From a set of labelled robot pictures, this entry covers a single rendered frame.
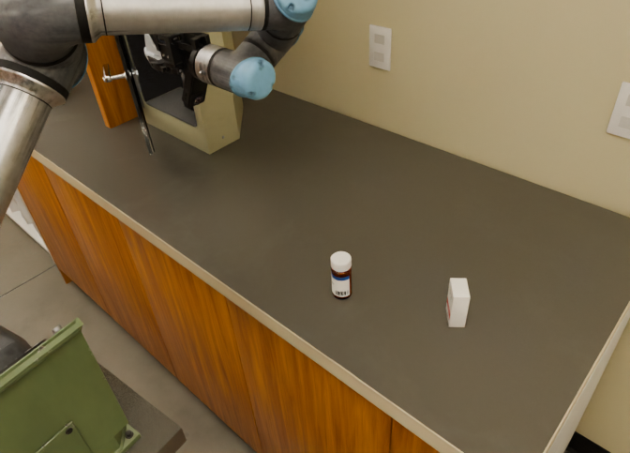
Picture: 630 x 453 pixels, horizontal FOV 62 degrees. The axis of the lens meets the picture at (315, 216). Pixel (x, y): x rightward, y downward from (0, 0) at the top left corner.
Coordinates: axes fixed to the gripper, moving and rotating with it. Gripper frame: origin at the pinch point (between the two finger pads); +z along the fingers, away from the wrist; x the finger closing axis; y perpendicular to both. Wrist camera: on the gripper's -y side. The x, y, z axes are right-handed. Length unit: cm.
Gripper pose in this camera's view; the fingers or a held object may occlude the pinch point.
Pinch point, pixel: (150, 52)
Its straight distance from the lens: 124.9
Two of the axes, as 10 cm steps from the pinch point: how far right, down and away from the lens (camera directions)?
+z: -7.6, -3.8, 5.4
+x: -6.5, 5.1, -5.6
